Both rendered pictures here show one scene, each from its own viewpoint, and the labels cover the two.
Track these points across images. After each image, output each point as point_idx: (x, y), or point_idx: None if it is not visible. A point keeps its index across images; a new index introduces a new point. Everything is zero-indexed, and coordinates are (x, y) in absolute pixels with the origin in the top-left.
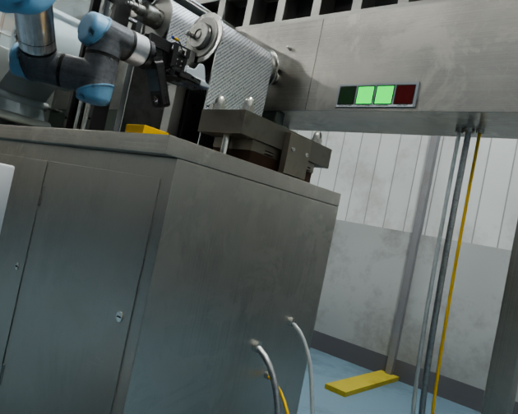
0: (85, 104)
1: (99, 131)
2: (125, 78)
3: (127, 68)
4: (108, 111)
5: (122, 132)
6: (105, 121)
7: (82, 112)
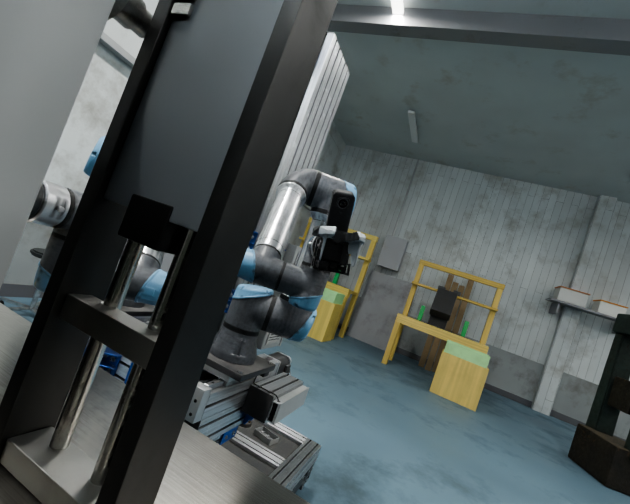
0: (140, 387)
1: (24, 318)
2: (33, 195)
3: (55, 148)
4: (25, 341)
5: None
6: (14, 373)
7: (129, 421)
